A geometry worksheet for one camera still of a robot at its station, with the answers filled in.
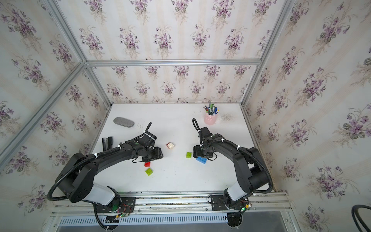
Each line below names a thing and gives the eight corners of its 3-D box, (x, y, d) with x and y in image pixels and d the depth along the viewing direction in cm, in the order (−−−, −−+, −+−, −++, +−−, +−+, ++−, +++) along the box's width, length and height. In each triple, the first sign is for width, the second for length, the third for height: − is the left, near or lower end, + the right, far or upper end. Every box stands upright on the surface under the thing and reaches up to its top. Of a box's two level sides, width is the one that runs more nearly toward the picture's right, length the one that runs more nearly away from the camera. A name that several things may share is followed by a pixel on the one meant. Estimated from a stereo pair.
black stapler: (104, 152, 94) (101, 150, 91) (104, 140, 100) (102, 137, 97) (112, 150, 95) (110, 147, 92) (112, 138, 101) (110, 135, 98)
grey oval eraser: (114, 123, 110) (113, 120, 107) (119, 118, 113) (117, 115, 110) (130, 129, 106) (129, 126, 104) (134, 123, 109) (133, 121, 107)
